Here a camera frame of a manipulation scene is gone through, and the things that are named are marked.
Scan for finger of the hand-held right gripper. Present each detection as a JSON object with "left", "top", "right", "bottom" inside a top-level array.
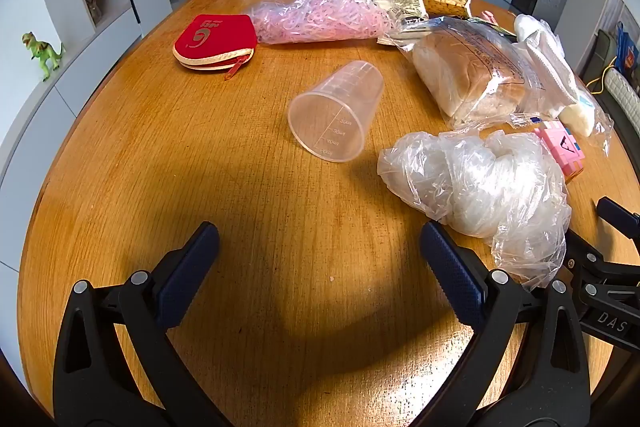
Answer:
[
  {"left": 596, "top": 197, "right": 640, "bottom": 238},
  {"left": 560, "top": 231, "right": 609, "bottom": 299}
]

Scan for clear plastic bag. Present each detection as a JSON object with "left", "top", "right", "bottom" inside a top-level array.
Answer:
[{"left": 377, "top": 130, "right": 572, "bottom": 290}]

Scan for green dinosaur toy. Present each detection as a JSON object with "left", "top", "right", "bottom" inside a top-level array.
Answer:
[{"left": 21, "top": 32, "right": 67, "bottom": 82}]

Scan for pink puzzle cube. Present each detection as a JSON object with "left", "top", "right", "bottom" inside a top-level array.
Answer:
[{"left": 534, "top": 119, "right": 587, "bottom": 182}]

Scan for bagged white bread loaf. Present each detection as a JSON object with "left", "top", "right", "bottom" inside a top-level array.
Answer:
[{"left": 397, "top": 17, "right": 546, "bottom": 130}]

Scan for clear zip bag white items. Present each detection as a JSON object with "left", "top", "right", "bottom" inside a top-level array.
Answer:
[{"left": 514, "top": 13, "right": 615, "bottom": 155}]

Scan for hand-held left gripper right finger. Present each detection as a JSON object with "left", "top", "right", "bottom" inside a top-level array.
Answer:
[{"left": 410, "top": 221, "right": 593, "bottom": 427}]

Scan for yellow strap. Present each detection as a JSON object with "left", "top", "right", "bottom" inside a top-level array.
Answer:
[{"left": 586, "top": 57, "right": 617, "bottom": 95}]

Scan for cream sofa cushion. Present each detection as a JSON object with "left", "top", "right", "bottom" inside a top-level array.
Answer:
[{"left": 602, "top": 68, "right": 640, "bottom": 108}]

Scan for blue shopping bag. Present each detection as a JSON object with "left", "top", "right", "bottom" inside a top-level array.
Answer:
[{"left": 614, "top": 21, "right": 640, "bottom": 75}]

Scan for beige cabinet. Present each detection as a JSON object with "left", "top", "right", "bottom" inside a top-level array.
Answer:
[{"left": 552, "top": 0, "right": 626, "bottom": 72}]

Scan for red zip pouch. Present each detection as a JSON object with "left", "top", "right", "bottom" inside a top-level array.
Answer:
[{"left": 172, "top": 14, "right": 258, "bottom": 82}]

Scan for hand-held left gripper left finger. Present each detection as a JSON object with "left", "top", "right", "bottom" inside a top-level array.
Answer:
[{"left": 52, "top": 222, "right": 236, "bottom": 427}]

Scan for clear plastic measuring cup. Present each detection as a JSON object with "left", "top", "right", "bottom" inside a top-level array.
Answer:
[{"left": 287, "top": 61, "right": 385, "bottom": 164}]

